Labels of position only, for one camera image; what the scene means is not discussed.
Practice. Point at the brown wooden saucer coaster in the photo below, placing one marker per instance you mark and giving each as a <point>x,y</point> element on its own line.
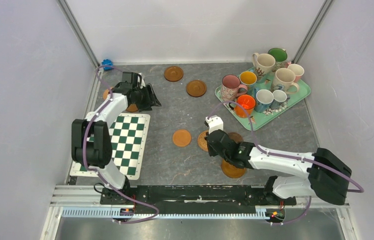
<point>132,108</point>
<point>173,74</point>
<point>196,88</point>

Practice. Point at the small white blue mug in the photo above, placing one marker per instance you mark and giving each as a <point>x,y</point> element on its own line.
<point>280,97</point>

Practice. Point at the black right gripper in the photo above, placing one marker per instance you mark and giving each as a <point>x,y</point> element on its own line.
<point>213,144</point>

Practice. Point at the blue patterned mug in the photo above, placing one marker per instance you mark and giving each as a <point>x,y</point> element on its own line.
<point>263,98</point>

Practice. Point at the dark walnut wooden coaster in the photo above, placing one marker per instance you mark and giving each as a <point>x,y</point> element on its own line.
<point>236,137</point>

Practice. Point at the large cream mug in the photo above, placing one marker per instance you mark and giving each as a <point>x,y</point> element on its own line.
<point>284,80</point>

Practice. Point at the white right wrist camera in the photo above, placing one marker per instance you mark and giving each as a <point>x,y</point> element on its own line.
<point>214,123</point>

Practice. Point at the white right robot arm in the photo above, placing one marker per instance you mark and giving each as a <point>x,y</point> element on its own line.
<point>320,174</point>

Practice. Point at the pink white mug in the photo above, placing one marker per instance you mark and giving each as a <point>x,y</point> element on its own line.
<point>297,69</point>

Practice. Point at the orange mug black handle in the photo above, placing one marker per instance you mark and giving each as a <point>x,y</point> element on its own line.
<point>247,104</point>

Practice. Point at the green inside mug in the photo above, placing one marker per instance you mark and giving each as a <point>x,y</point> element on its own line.
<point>280,55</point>

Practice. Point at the mint green floral tray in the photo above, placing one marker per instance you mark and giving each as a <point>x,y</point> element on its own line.
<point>260,119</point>

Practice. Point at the white floral mug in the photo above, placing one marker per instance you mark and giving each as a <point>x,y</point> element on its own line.
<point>263,63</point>

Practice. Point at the green white chessboard mat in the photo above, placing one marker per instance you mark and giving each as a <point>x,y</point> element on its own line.
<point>128,138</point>

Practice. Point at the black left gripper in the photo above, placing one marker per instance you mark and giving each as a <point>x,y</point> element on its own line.
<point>151,98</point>

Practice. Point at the light cork coaster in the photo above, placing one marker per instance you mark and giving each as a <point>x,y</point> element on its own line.
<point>106,93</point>

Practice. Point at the woven rattan coaster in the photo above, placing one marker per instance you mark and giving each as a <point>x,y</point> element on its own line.
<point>202,143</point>

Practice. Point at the pink patterned mug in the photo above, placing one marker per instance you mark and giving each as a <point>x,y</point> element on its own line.
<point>231,88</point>

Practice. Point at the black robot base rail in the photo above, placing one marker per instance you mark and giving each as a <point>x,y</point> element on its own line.
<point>194,199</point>

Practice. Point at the yellow inside mug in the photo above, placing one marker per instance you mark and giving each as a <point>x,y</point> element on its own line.
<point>249,79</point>

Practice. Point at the blue toy block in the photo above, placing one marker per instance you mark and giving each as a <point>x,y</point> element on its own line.
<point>107,64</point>

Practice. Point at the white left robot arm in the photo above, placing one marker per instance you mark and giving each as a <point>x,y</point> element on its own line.
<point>90,139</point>

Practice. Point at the light orange wooden coaster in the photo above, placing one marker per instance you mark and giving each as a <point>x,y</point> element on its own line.
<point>181,138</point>

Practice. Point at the brown ridged wooden coaster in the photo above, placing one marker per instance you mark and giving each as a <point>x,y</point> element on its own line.
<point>231,171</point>

